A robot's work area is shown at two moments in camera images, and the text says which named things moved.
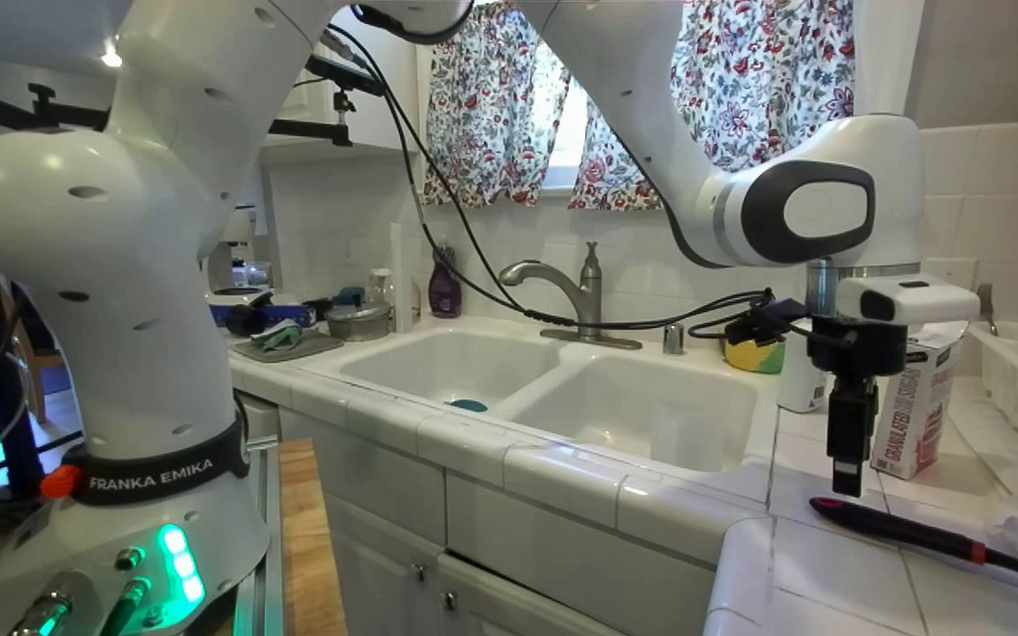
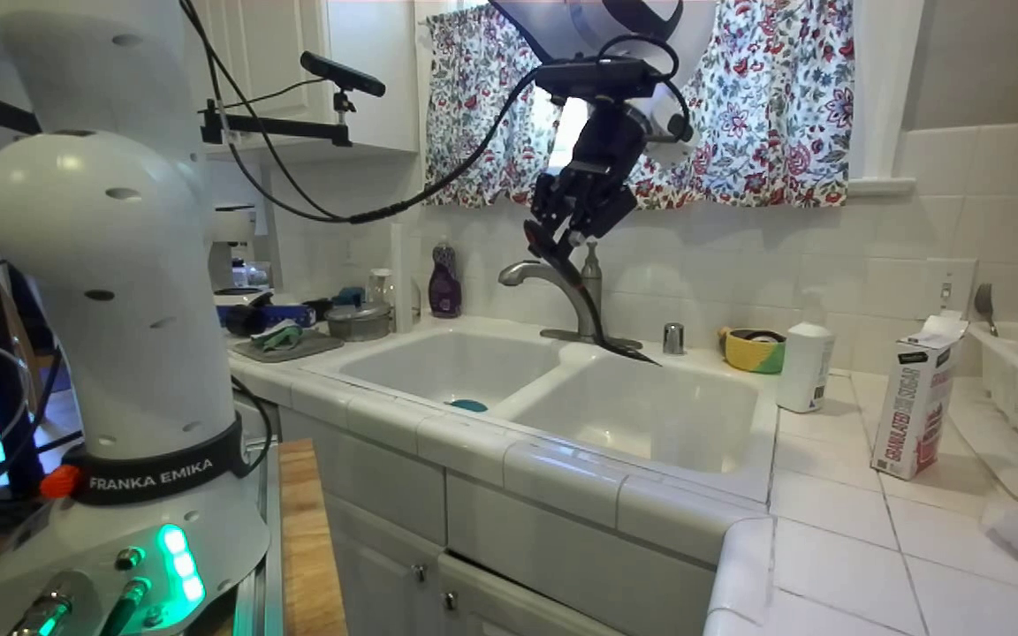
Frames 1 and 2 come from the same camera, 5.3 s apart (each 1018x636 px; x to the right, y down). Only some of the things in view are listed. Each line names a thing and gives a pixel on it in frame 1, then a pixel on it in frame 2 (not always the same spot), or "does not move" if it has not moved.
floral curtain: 750,70 does not move
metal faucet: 586,300 does not move
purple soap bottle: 447,291 does not move
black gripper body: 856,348 to 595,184
